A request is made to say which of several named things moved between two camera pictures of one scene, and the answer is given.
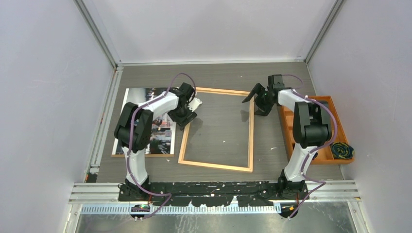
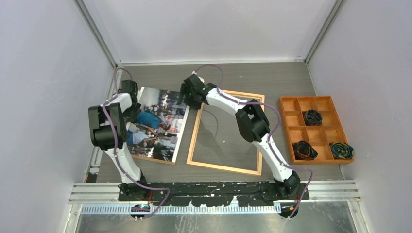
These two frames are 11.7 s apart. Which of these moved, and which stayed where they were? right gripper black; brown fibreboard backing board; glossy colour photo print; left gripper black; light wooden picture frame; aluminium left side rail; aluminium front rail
Moved: left gripper black; brown fibreboard backing board; glossy colour photo print; right gripper black; light wooden picture frame
Stayed: aluminium left side rail; aluminium front rail
